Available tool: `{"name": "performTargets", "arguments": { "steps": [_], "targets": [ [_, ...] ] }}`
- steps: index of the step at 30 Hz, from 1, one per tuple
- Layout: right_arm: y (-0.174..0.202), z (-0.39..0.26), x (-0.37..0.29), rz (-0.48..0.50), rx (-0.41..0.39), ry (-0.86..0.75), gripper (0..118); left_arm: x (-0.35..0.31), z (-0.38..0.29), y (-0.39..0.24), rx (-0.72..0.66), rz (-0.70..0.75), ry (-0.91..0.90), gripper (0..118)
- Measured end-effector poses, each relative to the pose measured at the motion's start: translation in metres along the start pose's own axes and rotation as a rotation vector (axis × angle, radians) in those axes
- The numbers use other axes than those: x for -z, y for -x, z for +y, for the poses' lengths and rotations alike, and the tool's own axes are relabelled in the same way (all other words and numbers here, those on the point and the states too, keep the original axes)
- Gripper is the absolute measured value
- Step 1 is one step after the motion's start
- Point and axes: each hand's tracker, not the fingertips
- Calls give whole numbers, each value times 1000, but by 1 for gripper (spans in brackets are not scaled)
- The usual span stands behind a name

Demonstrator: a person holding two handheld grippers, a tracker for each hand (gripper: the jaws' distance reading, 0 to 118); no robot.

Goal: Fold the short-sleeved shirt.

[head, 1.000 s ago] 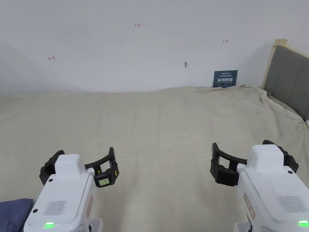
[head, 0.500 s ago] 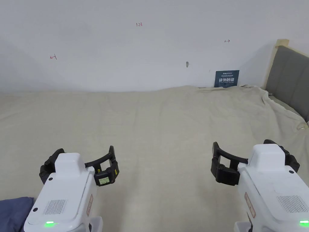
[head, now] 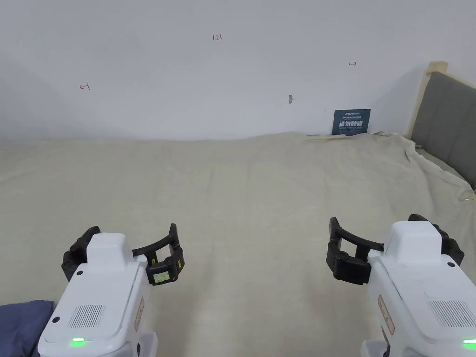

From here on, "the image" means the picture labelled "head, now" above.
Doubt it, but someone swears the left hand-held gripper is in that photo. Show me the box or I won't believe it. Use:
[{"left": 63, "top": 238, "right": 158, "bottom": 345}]
[{"left": 38, "top": 223, "right": 184, "bottom": 357}]

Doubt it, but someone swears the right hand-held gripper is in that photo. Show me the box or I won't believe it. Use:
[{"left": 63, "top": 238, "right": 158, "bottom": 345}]
[{"left": 326, "top": 213, "right": 476, "bottom": 357}]

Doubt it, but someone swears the dark blue garment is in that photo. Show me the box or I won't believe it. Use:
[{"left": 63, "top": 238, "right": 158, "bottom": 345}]
[{"left": 0, "top": 299, "right": 55, "bottom": 357}]

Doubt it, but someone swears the bed with beige sheet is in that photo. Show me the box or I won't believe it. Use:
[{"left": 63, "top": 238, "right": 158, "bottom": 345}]
[{"left": 0, "top": 131, "right": 476, "bottom": 357}]

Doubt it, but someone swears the grey padded headboard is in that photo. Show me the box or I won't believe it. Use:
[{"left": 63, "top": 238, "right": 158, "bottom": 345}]
[{"left": 408, "top": 61, "right": 476, "bottom": 191}]

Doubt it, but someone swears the dark blue sign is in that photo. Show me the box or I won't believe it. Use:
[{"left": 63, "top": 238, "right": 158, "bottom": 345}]
[{"left": 331, "top": 108, "right": 372, "bottom": 136}]

